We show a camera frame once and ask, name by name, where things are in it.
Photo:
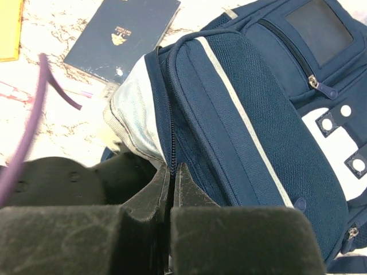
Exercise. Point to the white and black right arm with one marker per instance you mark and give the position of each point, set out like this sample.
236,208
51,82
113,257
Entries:
57,181

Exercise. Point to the navy blue student backpack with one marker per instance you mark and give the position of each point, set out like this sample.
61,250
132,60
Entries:
228,102

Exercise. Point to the pink highlighter pen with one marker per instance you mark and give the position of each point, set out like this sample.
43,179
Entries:
86,94

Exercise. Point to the dark blue thin notebook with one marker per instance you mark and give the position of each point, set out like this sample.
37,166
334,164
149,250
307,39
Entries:
118,35

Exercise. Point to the yellow paperback book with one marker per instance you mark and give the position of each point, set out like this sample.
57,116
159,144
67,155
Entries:
11,19

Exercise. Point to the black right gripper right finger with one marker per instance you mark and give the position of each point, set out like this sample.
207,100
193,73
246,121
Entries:
209,239

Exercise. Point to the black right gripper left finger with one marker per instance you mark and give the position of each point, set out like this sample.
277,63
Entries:
117,239

